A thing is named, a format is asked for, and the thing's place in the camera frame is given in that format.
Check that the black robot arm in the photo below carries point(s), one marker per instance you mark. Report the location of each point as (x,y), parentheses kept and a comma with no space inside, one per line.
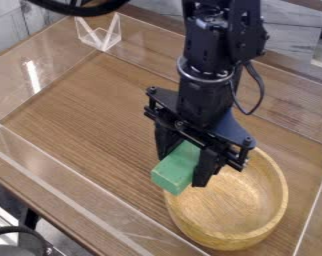
(224,35)

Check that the brown wooden bowl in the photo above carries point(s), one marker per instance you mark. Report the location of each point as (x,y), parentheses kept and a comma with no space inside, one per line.
(235,212)

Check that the black table leg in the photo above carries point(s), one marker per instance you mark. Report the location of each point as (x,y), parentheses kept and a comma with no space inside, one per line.
(31,219)

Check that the clear acrylic tray wall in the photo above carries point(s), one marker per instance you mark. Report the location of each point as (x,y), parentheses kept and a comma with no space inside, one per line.
(105,224)

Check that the green rectangular block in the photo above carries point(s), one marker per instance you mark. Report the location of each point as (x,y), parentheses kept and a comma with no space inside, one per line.
(172,173)

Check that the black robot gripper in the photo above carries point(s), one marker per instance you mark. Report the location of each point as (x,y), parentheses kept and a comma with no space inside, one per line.
(195,114)

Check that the clear acrylic corner bracket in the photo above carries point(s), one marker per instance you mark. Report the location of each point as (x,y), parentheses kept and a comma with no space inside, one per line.
(99,38)

